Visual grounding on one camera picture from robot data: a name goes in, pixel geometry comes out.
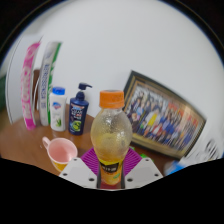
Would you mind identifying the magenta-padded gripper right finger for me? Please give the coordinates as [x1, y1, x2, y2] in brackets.
[120, 147, 164, 190]

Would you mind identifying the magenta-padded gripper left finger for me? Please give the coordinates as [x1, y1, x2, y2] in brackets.
[58, 147, 102, 190]

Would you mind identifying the orange-capped clear drink bottle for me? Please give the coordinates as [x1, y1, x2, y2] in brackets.
[90, 89, 134, 190]

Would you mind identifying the pink plastic cup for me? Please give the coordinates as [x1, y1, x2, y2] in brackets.
[41, 136, 79, 173]

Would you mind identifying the blue and white packet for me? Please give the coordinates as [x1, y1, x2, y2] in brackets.
[163, 159, 192, 177]

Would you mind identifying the dark blue pump bottle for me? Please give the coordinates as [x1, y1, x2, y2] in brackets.
[68, 82, 93, 136]

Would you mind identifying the gold-framed group photograph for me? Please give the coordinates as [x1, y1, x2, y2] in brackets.
[122, 70, 207, 160]

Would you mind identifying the white blue-capped lotion bottle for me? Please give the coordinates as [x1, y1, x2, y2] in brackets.
[49, 86, 68, 132]

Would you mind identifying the green and white box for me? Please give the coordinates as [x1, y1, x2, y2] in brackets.
[37, 41, 63, 127]

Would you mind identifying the pink and white box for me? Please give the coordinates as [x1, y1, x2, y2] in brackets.
[20, 41, 42, 131]

